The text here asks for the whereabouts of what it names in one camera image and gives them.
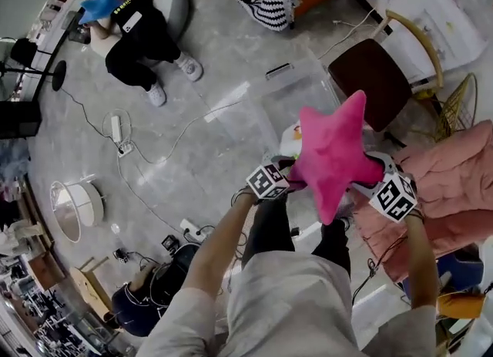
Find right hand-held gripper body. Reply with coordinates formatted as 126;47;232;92
368;165;419;224

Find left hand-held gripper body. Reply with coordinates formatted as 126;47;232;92
245;153;292;201

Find fried egg plush pillow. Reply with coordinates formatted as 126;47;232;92
279;123;305;158

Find pink star plush pillow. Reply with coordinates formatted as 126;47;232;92
288;89;386;226

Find clear plastic storage bin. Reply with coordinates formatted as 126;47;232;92
246;49;344;163

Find blue star plush pillow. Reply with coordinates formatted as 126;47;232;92
79;0;123;25

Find person's right forearm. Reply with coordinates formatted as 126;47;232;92
404;210;440;310

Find person's left forearm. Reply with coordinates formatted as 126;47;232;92
183;189;263;298

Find black cabinet box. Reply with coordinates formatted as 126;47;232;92
0;99;42;140

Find person's black trousers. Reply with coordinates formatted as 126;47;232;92
240;199;354;278

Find pink padded armchair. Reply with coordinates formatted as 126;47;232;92
352;119;493;283

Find brown seat wooden chair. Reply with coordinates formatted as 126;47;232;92
327;8;446;144

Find navy blue chair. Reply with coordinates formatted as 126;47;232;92
400;245;486;302

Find person's grey shirt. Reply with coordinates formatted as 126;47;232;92
136;251;438;357

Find white water dispenser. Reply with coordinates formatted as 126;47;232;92
381;0;488;83

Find striped fringed blanket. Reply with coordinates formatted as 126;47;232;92
233;0;305;33

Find grey beanbag seat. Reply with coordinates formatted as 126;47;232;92
90;0;189;67

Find light wooden stool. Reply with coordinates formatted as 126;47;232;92
69;257;113;320

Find white smartphone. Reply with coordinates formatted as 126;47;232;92
122;10;143;35

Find black mesh bin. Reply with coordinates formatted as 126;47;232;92
63;10;92;45

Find blue grey mottled cloth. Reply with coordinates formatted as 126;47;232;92
0;139;31;181

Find black standing fan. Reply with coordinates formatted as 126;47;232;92
0;37;68;93

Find black cable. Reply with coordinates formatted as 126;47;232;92
184;224;216;241
59;87;124;152
350;231;409;306

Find white cable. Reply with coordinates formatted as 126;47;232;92
116;154;184;233
132;7;377;166

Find orange white gold-frame chair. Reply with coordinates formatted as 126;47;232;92
437;291;487;320

